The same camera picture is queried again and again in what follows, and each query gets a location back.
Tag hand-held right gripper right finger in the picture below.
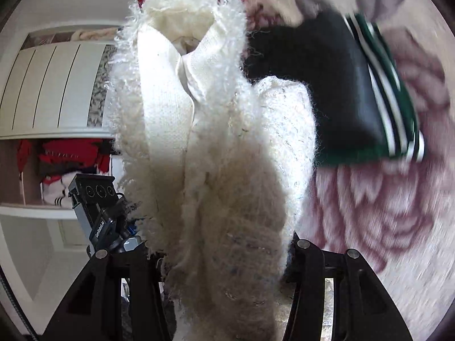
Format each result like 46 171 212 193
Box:
280 239 413 341

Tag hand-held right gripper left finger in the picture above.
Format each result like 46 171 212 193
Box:
42 241 175 341

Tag white fluffy coat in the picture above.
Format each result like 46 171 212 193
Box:
105 0 319 341

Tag red clothes pile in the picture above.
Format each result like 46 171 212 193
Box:
16 138 115 194

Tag white black-striped garment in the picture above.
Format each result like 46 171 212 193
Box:
42 173 72 209

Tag floral plush blanket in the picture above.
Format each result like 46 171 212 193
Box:
245 0 454 341

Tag white wardrobe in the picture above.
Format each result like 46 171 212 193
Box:
0 25 124 292

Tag green and black varsity jacket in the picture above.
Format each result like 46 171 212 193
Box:
245 9 426 168

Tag grey braided cable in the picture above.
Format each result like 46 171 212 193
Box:
0 266 40 341

